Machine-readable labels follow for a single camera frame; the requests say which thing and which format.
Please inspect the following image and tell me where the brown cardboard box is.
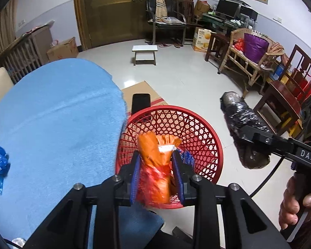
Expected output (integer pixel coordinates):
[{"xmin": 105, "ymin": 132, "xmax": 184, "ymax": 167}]
[{"xmin": 46, "ymin": 37, "xmax": 79, "ymax": 62}]

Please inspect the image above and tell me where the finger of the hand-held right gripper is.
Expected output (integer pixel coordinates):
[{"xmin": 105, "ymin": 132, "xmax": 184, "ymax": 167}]
[{"xmin": 240, "ymin": 125, "xmax": 291, "ymax": 156}]

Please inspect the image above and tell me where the black metal chair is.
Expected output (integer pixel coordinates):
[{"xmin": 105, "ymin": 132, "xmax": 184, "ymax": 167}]
[{"xmin": 146, "ymin": 0, "xmax": 187, "ymax": 48}]

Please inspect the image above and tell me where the blue tablecloth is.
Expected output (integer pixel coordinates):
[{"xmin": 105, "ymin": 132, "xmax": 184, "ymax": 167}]
[{"xmin": 0, "ymin": 58, "xmax": 164, "ymax": 242}]

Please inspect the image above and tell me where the flat cardboard sheet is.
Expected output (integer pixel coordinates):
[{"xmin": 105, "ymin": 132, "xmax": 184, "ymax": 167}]
[{"xmin": 120, "ymin": 81, "xmax": 169, "ymax": 116}]

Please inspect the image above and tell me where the orange printed carton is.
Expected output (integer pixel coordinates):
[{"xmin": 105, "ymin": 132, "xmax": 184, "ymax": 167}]
[{"xmin": 192, "ymin": 28, "xmax": 213, "ymax": 52}]

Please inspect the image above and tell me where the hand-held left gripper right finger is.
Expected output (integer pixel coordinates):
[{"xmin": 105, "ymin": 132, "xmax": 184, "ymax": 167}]
[{"xmin": 172, "ymin": 150, "xmax": 291, "ymax": 249}]

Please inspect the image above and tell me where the red wooden chair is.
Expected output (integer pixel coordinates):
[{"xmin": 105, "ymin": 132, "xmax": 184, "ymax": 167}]
[{"xmin": 254, "ymin": 44, "xmax": 311, "ymax": 135}]

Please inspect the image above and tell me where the black cable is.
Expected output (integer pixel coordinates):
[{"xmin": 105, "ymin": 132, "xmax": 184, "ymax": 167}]
[{"xmin": 249, "ymin": 157, "xmax": 284, "ymax": 199}]

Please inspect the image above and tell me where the wicker chair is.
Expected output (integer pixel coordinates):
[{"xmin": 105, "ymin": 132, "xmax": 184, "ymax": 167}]
[{"xmin": 218, "ymin": 28, "xmax": 285, "ymax": 99}]

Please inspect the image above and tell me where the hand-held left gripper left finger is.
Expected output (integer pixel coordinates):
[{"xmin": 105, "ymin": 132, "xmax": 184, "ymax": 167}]
[{"xmin": 23, "ymin": 150, "xmax": 141, "ymax": 249}]

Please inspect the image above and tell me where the cluttered dark desk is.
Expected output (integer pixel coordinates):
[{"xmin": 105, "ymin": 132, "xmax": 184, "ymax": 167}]
[{"xmin": 202, "ymin": 13, "xmax": 257, "ymax": 35}]

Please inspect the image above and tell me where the black phone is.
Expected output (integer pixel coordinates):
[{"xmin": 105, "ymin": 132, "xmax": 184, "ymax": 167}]
[{"xmin": 131, "ymin": 93, "xmax": 151, "ymax": 116}]

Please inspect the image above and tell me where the purple bag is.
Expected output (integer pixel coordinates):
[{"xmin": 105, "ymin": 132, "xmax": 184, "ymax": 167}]
[{"xmin": 244, "ymin": 33, "xmax": 269, "ymax": 63}]

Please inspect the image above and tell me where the black plastic bag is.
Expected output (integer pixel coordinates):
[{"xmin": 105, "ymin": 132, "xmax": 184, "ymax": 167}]
[{"xmin": 220, "ymin": 91, "xmax": 272, "ymax": 169}]

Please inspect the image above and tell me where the red plastic basket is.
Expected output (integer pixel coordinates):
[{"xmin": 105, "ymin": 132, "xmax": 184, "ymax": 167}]
[{"xmin": 115, "ymin": 105, "xmax": 223, "ymax": 209}]

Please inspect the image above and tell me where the person's right hand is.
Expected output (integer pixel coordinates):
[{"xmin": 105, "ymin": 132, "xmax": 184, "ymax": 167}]
[{"xmin": 278, "ymin": 176, "xmax": 311, "ymax": 230}]

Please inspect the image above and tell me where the black computer monitor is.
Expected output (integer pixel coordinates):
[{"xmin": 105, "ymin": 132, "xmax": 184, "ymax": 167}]
[{"xmin": 216, "ymin": 0, "xmax": 240, "ymax": 18}]

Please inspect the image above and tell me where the dark wooden side table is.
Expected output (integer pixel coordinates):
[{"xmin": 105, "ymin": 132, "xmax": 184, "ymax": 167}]
[{"xmin": 205, "ymin": 32, "xmax": 231, "ymax": 69}]

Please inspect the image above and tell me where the beige striped scarf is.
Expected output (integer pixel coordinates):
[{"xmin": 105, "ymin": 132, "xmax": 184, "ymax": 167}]
[{"xmin": 155, "ymin": 0, "xmax": 168, "ymax": 21}]

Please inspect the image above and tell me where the orange plastic bag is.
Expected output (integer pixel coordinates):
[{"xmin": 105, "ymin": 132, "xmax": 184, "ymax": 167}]
[{"xmin": 136, "ymin": 132, "xmax": 182, "ymax": 209}]

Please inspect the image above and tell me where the clear plastic bag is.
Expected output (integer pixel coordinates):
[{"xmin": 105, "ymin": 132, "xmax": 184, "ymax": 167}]
[{"xmin": 158, "ymin": 17, "xmax": 183, "ymax": 24}]

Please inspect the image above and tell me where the wooden crib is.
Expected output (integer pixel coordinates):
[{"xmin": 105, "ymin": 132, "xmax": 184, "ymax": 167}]
[{"xmin": 0, "ymin": 21, "xmax": 55, "ymax": 83}]

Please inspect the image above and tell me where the white small stool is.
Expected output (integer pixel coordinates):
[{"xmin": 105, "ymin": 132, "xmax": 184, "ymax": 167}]
[{"xmin": 132, "ymin": 45, "xmax": 158, "ymax": 66}]

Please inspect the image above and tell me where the dark wooden chair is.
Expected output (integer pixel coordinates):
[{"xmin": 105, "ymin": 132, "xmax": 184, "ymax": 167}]
[{"xmin": 176, "ymin": 0, "xmax": 205, "ymax": 44}]

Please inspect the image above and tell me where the beige striped curtain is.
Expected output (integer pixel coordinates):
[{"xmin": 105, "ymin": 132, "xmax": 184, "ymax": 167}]
[{"xmin": 0, "ymin": 0, "xmax": 17, "ymax": 68}]

